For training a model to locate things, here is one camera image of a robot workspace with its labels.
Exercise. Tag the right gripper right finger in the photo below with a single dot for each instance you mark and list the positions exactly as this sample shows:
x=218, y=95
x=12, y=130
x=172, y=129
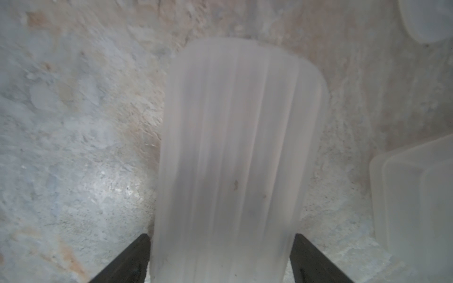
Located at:
x=310, y=265

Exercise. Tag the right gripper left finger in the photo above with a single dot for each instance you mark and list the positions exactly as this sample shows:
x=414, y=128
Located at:
x=130, y=266

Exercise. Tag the frosted case with pink mark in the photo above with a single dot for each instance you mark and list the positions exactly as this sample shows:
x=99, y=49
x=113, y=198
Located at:
x=412, y=200

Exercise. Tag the ribbed clear pencil case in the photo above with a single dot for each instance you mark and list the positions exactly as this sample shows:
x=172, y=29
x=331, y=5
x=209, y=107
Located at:
x=242, y=125
x=427, y=21

